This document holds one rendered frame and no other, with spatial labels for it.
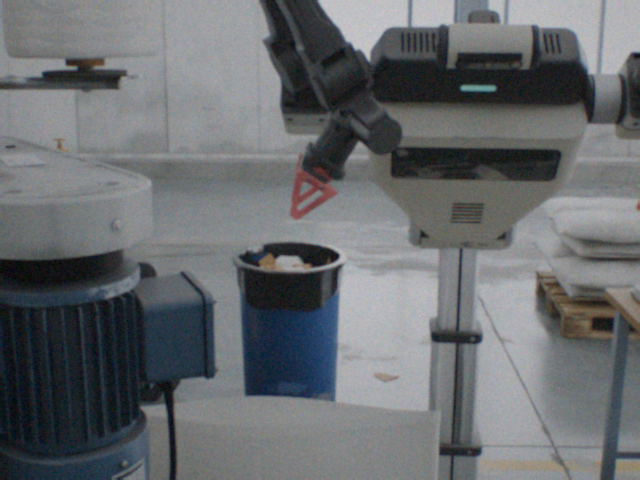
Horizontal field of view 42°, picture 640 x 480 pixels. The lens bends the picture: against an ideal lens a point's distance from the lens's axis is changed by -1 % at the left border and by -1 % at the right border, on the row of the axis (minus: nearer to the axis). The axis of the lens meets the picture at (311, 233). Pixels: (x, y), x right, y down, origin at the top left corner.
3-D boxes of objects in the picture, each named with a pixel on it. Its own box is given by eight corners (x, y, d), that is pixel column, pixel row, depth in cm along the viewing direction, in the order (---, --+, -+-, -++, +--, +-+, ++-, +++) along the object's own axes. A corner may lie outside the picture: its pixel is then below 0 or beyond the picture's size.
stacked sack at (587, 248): (618, 236, 502) (620, 214, 498) (658, 265, 437) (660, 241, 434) (547, 235, 503) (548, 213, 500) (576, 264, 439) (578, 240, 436)
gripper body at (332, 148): (302, 162, 125) (329, 120, 124) (303, 150, 135) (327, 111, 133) (339, 184, 126) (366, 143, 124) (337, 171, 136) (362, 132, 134)
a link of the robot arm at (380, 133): (354, 43, 125) (306, 74, 124) (391, 68, 116) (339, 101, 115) (381, 106, 132) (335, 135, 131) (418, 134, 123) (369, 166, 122)
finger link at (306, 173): (273, 210, 125) (306, 157, 123) (275, 199, 132) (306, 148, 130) (312, 233, 126) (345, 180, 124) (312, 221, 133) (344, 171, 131)
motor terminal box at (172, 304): (195, 366, 94) (192, 267, 92) (222, 402, 85) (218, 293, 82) (121, 377, 91) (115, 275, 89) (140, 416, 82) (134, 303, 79)
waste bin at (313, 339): (345, 376, 391) (347, 241, 376) (345, 427, 341) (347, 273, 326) (242, 375, 393) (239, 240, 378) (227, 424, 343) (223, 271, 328)
